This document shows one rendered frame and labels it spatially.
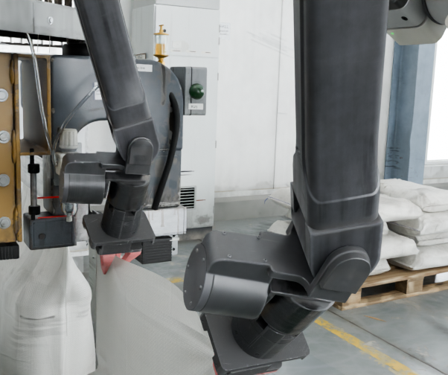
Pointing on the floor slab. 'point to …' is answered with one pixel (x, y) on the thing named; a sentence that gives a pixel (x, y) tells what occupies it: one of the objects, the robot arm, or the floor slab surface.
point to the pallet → (409, 283)
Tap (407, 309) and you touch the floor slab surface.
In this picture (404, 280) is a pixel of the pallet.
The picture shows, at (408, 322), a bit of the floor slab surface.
